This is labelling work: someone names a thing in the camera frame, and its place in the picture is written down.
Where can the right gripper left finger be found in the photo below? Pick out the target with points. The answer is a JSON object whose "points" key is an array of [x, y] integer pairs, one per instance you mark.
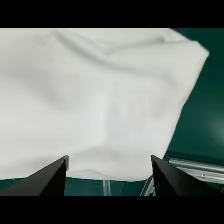
{"points": [[46, 181]]}

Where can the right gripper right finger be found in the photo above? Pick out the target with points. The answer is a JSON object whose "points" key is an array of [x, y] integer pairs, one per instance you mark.
{"points": [[173, 181]]}

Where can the white garment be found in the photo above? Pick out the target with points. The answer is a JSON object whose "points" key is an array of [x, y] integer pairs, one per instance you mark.
{"points": [[93, 100]]}

